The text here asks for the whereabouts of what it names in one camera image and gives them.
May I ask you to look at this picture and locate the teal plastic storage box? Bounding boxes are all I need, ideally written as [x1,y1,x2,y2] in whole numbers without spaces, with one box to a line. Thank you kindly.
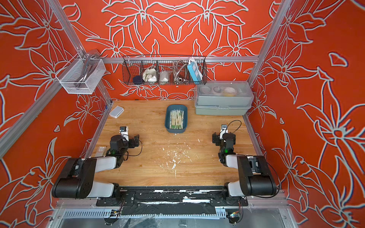
[164,104,188,134]

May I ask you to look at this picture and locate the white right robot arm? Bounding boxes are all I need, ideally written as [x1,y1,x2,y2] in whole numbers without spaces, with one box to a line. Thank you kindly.
[212,133,279,197]

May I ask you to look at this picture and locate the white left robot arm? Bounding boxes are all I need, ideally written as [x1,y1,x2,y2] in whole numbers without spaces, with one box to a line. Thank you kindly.
[51,134,142,199]

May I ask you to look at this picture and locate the wrapped chopsticks pair in box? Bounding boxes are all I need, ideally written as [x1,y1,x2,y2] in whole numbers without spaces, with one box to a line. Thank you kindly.
[175,110,181,129]
[179,110,184,129]
[170,110,175,129]

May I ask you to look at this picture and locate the light blue box in basket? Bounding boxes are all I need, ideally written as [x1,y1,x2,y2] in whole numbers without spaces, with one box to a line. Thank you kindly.
[187,58,203,85]

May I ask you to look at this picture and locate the small clear plastic case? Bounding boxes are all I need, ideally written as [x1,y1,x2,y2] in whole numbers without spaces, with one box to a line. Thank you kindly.
[95,146,107,157]

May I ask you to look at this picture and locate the grey lidded plastic container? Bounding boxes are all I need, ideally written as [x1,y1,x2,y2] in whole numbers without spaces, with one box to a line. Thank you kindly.
[194,81,254,116]

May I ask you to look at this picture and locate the white crumpled bag in basket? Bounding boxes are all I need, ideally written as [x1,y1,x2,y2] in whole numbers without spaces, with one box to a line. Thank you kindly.
[142,68,157,83]

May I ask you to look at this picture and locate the metal tongs in bin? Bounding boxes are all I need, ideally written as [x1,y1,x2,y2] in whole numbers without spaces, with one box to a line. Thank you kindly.
[75,53,97,88]

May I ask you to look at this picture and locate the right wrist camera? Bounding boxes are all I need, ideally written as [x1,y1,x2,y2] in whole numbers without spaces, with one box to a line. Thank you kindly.
[219,124,228,140]

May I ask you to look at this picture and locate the white network switch box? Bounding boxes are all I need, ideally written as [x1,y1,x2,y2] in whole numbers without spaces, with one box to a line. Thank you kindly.
[109,105,124,118]

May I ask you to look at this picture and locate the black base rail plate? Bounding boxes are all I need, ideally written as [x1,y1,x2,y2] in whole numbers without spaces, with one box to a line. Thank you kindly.
[96,186,248,215]

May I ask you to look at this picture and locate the black wire wall basket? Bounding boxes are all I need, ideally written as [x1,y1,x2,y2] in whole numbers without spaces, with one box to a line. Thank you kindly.
[122,55,208,86]

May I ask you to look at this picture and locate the metal ring in basket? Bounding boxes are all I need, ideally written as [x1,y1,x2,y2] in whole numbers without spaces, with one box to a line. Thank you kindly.
[173,59,188,84]

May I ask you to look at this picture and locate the clear plastic wall bin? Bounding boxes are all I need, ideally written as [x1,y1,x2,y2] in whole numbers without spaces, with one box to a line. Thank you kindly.
[56,57,106,95]

